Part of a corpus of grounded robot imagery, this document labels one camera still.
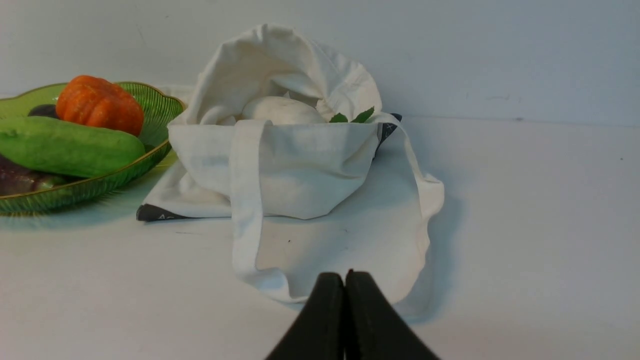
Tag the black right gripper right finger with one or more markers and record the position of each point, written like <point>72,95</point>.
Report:
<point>375,331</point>

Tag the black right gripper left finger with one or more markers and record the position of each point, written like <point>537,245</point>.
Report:
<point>316,332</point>

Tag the green cucumber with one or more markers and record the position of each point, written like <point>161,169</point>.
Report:
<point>60,147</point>

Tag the white cloth tote bag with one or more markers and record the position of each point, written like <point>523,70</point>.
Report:
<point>246,170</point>

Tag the green ribbed glass plate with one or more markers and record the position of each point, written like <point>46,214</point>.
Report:
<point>159,110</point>

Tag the orange pumpkin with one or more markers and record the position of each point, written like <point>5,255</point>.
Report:
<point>93,101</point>

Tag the lower dark purple eggplant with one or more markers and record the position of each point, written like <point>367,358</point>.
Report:
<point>16,179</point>

